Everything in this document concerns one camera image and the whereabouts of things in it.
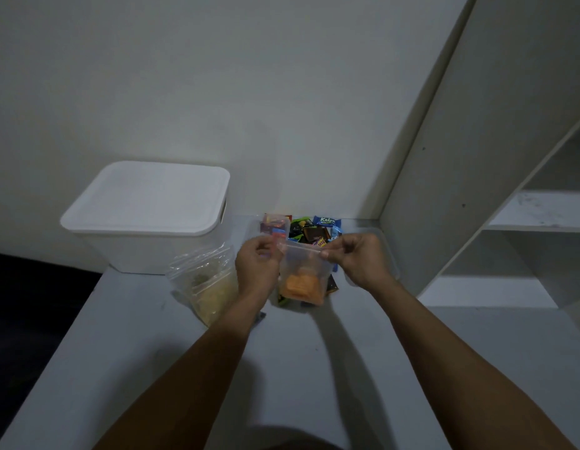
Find person's right hand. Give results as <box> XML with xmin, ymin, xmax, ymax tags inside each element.
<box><xmin>320</xmin><ymin>232</ymin><xmax>395</xmax><ymax>292</ymax></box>

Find person's left hand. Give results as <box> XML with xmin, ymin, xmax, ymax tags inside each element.
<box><xmin>235</xmin><ymin>234</ymin><xmax>284</xmax><ymax>301</ymax></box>

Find clear zip bag orange snacks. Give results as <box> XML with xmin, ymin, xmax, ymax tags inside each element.
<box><xmin>276</xmin><ymin>240</ymin><xmax>334</xmax><ymax>307</ymax></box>

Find person's right forearm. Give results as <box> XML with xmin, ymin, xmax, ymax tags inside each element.
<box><xmin>358</xmin><ymin>274</ymin><xmax>578</xmax><ymax>450</ymax></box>

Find person's left forearm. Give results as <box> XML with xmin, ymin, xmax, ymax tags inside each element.
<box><xmin>92</xmin><ymin>289</ymin><xmax>275</xmax><ymax>450</ymax></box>

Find pile of colourful snack packets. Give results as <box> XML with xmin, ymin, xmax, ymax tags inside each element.
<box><xmin>259</xmin><ymin>213</ymin><xmax>343</xmax><ymax>308</ymax></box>

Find clear plastic container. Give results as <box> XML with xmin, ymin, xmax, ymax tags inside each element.
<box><xmin>245</xmin><ymin>214</ymin><xmax>401</xmax><ymax>297</ymax></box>

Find clear zip bag yellow snacks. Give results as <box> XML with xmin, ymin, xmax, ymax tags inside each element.
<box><xmin>189</xmin><ymin>257</ymin><xmax>240</xmax><ymax>329</ymax></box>

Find clear zip bag green snacks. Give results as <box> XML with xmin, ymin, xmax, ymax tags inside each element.
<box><xmin>167</xmin><ymin>246</ymin><xmax>234</xmax><ymax>300</ymax></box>

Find white storage box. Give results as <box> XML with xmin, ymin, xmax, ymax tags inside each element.
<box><xmin>73</xmin><ymin>182</ymin><xmax>235</xmax><ymax>276</ymax></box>

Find white storage box lid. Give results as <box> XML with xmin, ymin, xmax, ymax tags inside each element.
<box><xmin>60</xmin><ymin>160</ymin><xmax>232</xmax><ymax>237</ymax></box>

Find white shelf unit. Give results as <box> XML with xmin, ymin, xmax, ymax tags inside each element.
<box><xmin>379</xmin><ymin>0</ymin><xmax>580</xmax><ymax>326</ymax></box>

